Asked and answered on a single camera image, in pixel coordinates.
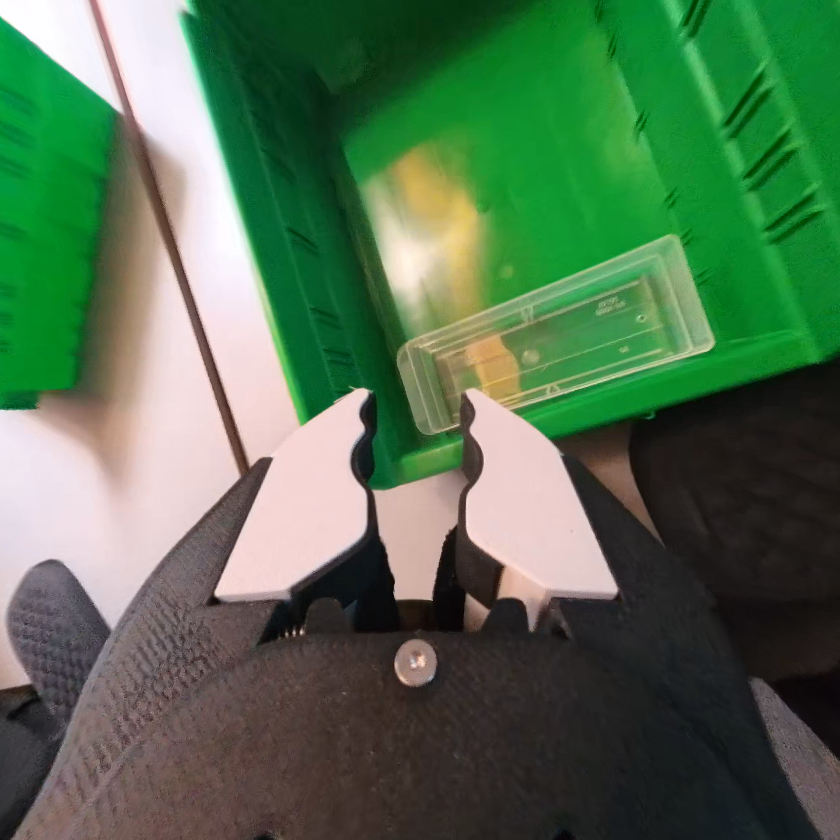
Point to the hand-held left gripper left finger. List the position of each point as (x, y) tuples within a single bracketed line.
[(295, 518)]

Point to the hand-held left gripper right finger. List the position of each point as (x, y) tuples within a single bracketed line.
[(531, 518)]

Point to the clear plastic drawer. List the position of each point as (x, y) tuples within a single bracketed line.
[(571, 321)]

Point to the green plastic bin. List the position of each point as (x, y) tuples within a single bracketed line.
[(525, 131), (46, 229)]

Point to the dark cloth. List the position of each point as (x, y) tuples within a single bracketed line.
[(735, 499)]

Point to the black mesh chair part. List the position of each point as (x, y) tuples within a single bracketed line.
[(49, 623)]

